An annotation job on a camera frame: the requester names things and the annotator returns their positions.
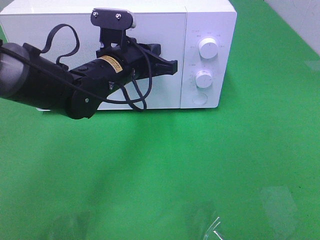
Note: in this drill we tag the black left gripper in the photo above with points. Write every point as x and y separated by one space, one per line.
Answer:
138 61

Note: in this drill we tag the white microwave door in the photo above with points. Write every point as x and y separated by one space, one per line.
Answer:
168 30

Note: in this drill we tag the white timer knob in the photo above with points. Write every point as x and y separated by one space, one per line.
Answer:
203 79

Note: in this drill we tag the round white door release button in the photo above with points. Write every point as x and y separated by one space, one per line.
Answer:
200 99

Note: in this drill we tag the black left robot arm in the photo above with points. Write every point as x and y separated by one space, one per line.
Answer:
28 78

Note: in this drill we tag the white microwave oven body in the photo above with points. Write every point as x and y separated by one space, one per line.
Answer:
203 19

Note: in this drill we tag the white upper power knob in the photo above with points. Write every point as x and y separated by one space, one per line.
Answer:
208 48

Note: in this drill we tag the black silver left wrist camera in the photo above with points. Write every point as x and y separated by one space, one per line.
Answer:
113 24

